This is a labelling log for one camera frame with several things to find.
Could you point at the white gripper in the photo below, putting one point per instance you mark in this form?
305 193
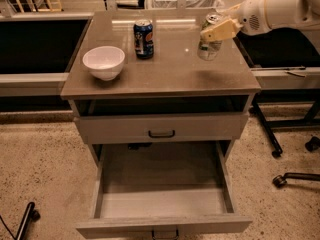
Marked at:
252 14

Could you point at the silver green 7up can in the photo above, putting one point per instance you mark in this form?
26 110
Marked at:
209 50

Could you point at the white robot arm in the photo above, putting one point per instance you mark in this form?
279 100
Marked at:
295 14

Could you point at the blue pepsi can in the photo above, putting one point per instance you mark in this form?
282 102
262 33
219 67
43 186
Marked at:
143 39

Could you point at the grey drawer cabinet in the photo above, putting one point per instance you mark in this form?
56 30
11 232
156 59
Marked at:
174 81

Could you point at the grey top drawer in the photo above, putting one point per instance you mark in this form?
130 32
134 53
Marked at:
134 129

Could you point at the open grey middle drawer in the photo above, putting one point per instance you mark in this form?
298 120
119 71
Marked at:
162 187

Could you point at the white ceramic bowl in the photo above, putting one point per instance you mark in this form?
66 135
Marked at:
104 62

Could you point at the black caster wheel right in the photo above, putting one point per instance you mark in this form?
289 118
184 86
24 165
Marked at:
313 144

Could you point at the black chair leg with caster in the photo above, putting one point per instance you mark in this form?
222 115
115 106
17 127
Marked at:
281 180

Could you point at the black stand leg left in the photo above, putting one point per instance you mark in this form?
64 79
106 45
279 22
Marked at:
30 215

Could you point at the white wire basket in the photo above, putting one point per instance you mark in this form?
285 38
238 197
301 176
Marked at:
188 4

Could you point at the black top drawer handle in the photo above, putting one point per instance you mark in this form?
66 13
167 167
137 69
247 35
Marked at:
159 135

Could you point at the black drawer handle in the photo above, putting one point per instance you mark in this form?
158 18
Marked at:
159 135
165 235

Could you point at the black table frame leg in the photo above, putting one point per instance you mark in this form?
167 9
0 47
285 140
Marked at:
277 150

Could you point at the black middle drawer handle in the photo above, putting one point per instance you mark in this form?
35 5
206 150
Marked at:
165 235

